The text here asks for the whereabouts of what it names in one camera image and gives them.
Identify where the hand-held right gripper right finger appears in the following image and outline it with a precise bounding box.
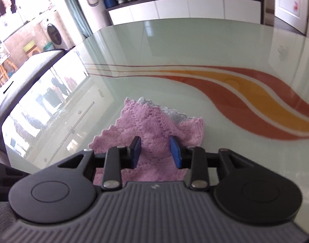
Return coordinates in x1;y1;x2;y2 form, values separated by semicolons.
170;137;269;191

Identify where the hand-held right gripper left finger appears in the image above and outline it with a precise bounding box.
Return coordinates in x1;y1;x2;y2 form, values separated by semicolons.
43;136;141;191

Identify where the pink and grey knit towel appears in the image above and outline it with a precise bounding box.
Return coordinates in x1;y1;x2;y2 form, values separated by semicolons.
88;97;205;186

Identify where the white washing machine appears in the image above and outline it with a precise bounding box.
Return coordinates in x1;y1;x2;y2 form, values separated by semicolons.
39;11;71;51

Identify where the white and brown TV cabinet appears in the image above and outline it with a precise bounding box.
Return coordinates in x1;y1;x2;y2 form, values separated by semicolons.
105;0;265;26

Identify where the green plastic basin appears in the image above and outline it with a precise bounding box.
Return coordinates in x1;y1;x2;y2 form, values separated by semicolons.
22;39;38;53

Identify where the wooden stool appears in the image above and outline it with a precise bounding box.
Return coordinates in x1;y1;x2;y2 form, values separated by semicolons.
0;58;16;86

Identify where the teal curtain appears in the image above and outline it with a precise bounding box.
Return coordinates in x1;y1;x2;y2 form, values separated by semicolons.
57;0;94;39

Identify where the white panel door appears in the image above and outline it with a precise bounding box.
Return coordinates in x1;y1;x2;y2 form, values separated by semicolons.
274;0;309;37

